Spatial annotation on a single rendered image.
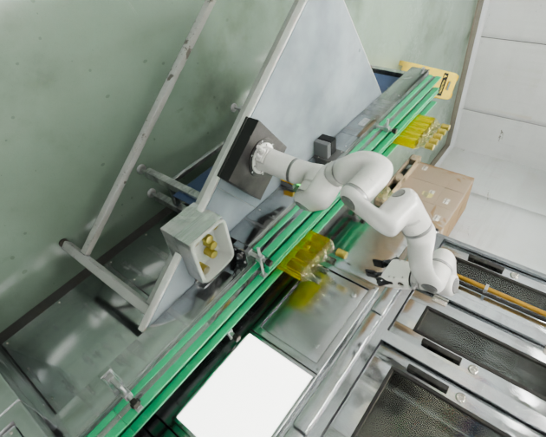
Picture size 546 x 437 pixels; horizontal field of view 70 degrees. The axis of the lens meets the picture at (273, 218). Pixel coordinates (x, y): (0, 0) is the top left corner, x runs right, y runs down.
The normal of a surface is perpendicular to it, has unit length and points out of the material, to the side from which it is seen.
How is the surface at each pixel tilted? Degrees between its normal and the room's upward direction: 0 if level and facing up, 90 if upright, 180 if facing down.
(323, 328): 90
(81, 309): 90
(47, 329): 90
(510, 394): 90
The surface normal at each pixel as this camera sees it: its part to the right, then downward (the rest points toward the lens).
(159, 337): -0.11, -0.72
